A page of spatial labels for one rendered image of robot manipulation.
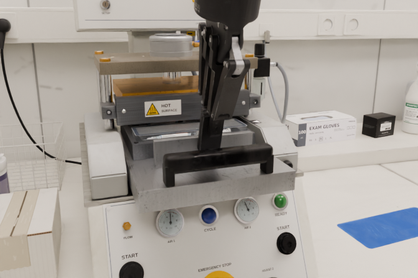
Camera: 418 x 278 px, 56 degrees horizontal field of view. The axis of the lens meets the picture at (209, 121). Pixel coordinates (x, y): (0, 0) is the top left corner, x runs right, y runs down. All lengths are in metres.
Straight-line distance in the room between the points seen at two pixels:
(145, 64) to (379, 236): 0.57
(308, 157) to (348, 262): 0.44
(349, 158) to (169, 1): 0.70
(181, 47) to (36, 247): 0.41
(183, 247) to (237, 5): 0.35
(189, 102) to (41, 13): 0.68
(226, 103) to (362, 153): 0.82
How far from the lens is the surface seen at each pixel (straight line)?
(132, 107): 0.63
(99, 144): 0.59
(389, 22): 1.56
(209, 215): 0.59
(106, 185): 0.57
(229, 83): 0.45
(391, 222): 0.95
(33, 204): 0.82
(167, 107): 0.64
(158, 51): 0.71
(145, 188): 0.50
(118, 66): 0.63
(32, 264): 0.74
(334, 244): 0.83
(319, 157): 1.17
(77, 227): 0.89
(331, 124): 1.29
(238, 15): 0.43
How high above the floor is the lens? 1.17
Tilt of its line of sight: 14 degrees down
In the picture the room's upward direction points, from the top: straight up
